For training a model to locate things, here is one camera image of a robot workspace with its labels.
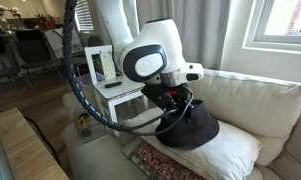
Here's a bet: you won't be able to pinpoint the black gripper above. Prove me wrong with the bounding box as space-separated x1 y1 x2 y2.
163 84 195 113

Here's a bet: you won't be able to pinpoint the black felt hat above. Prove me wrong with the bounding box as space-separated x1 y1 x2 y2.
154 99 220 151

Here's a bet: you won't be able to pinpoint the small white wooden chair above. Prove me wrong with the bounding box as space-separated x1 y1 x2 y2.
84 44 149 139

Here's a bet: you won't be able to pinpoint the beige fabric sofa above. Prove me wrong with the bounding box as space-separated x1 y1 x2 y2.
60 68 301 180

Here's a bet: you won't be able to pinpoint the red patterned cushion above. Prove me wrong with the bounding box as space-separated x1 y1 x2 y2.
129 141 208 180

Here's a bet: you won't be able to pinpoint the white curtain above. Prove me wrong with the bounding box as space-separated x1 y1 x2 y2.
123 0 231 70

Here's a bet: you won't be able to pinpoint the white beige pillow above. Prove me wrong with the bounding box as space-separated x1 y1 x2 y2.
123 106 263 180

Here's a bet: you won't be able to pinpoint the clear plastic box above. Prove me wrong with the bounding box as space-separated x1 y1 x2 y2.
71 104 108 145

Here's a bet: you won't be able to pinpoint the blue plastic bin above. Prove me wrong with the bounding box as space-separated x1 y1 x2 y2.
75 71 106 89

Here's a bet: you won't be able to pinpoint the white window blinds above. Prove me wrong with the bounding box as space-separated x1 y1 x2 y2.
73 0 95 33

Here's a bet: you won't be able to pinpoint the white tote bag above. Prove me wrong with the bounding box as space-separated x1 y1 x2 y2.
43 27 85 60

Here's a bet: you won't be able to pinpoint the potted plant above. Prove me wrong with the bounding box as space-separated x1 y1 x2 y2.
34 11 64 30

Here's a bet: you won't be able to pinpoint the light wooden table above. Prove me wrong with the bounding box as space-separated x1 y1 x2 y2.
0 107 70 180

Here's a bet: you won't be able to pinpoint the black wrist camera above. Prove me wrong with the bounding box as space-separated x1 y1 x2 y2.
141 85 173 111

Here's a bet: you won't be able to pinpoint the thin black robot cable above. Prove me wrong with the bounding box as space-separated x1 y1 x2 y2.
123 87 196 137

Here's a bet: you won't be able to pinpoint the white window frame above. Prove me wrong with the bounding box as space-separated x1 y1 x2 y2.
242 0 301 54

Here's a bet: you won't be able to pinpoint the black corrugated cable conduit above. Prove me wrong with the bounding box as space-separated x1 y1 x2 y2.
62 0 138 133

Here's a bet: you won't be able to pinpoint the black floor cable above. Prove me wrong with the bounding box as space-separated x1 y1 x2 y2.
23 115 61 164

